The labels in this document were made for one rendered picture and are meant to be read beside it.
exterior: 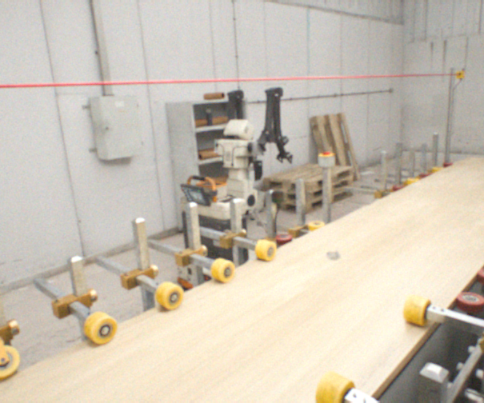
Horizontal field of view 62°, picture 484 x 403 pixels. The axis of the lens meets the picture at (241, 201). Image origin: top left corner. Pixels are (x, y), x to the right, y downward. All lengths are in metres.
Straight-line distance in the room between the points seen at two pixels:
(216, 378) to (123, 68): 3.83
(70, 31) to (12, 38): 0.52
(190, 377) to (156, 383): 0.08
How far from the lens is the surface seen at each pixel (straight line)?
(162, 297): 1.40
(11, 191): 4.12
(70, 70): 4.31
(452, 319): 1.29
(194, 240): 1.69
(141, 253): 1.56
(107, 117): 4.17
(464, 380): 1.27
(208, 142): 5.20
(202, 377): 1.12
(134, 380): 1.15
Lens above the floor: 1.58
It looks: 15 degrees down
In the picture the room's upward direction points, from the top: 4 degrees counter-clockwise
